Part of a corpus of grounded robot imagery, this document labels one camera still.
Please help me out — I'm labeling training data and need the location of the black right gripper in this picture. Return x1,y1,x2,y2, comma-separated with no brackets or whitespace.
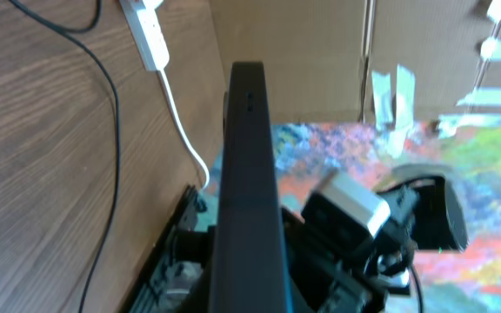
282,208,411,313

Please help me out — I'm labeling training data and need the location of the Samsung Galaxy smartphone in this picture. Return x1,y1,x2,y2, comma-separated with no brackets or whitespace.
209,62,293,313

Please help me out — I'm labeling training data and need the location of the black USB charging cable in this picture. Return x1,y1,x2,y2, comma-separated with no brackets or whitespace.
9,0,122,313

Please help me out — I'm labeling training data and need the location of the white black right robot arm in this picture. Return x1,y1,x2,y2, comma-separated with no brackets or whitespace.
282,164,469,312

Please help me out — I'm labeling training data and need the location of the white power strip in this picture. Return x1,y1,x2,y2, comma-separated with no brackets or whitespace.
120,0,170,71

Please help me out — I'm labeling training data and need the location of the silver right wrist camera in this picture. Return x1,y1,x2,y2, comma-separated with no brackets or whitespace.
301,170,391,256

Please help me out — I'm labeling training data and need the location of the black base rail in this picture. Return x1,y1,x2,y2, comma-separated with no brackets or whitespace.
120,185,215,312

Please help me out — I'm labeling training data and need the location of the white power strip cord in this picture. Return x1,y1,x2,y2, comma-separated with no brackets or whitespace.
157,68,210,190

